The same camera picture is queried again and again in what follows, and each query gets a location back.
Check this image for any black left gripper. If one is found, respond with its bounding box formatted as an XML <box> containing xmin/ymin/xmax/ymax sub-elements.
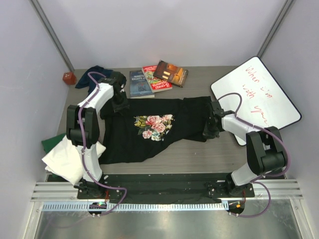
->
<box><xmin>111</xmin><ymin>91</ymin><xmax>130</xmax><ymax>116</ymax></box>

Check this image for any black t shirt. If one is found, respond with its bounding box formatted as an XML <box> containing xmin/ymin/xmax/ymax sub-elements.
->
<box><xmin>99</xmin><ymin>96</ymin><xmax>211</xmax><ymax>164</ymax></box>

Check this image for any red cover book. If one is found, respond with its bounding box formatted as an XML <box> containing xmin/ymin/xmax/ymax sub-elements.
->
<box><xmin>142</xmin><ymin>65</ymin><xmax>172</xmax><ymax>93</ymax></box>

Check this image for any white dry-erase board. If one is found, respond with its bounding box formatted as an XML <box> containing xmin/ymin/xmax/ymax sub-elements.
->
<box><xmin>210</xmin><ymin>56</ymin><xmax>303</xmax><ymax>146</ymax></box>

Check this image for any dark cover paperback book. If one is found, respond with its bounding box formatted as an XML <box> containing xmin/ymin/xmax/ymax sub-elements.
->
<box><xmin>153</xmin><ymin>60</ymin><xmax>188</xmax><ymax>88</ymax></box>

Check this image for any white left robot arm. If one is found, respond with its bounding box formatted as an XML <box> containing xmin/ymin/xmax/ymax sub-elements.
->
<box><xmin>66</xmin><ymin>71</ymin><xmax>129</xmax><ymax>199</ymax></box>

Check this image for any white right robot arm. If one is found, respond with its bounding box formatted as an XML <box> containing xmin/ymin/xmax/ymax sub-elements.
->
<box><xmin>203</xmin><ymin>101</ymin><xmax>289</xmax><ymax>197</ymax></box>

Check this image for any blue 1984 paperback book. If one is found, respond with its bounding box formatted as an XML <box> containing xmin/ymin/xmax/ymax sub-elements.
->
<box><xmin>130</xmin><ymin>70</ymin><xmax>155</xmax><ymax>99</ymax></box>

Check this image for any navy blue t shirt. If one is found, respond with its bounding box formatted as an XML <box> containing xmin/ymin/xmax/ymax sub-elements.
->
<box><xmin>75</xmin><ymin>65</ymin><xmax>113</xmax><ymax>94</ymax></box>

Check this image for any small red cube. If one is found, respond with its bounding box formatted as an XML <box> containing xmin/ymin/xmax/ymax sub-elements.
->
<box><xmin>62</xmin><ymin>72</ymin><xmax>77</xmax><ymax>85</ymax></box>

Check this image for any white folded t shirt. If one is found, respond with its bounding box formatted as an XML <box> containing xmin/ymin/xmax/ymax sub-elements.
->
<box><xmin>42</xmin><ymin>134</ymin><xmax>106</xmax><ymax>185</ymax></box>

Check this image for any green t shirt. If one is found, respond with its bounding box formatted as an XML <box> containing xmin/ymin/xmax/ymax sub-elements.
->
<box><xmin>41</xmin><ymin>133</ymin><xmax>66</xmax><ymax>154</ymax></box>

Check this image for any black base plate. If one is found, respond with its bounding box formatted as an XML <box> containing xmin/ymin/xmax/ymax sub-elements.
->
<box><xmin>47</xmin><ymin>173</ymin><xmax>285</xmax><ymax>201</ymax></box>

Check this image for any white perforated cable rail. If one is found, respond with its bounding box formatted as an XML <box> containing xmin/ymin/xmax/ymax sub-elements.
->
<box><xmin>42</xmin><ymin>201</ymin><xmax>229</xmax><ymax>213</ymax></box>

